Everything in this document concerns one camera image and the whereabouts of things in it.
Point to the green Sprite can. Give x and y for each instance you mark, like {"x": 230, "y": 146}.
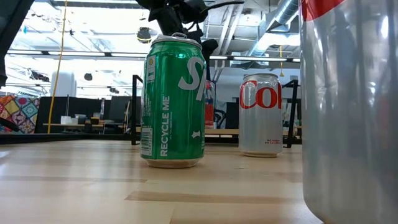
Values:
{"x": 171, "y": 109}

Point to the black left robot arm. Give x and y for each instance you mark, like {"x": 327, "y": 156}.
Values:
{"x": 144, "y": 4}

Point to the silver ventilation duct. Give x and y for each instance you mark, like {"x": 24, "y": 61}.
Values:
{"x": 280, "y": 15}

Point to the silver Diet Coke can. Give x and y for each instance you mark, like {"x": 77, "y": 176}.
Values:
{"x": 259, "y": 124}
{"x": 348, "y": 124}

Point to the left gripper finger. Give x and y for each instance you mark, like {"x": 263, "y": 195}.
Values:
{"x": 210, "y": 49}

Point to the white cylinder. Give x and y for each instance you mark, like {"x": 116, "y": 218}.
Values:
{"x": 63, "y": 85}

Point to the black round ceiling lamp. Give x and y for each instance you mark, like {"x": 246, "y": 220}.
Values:
{"x": 144, "y": 35}

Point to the black monitor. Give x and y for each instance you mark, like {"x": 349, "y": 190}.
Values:
{"x": 231, "y": 115}

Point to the colourful patchwork cloth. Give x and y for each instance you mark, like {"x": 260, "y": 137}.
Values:
{"x": 18, "y": 115}

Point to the yellow hanging pendant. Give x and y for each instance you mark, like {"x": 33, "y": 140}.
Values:
{"x": 281, "y": 74}

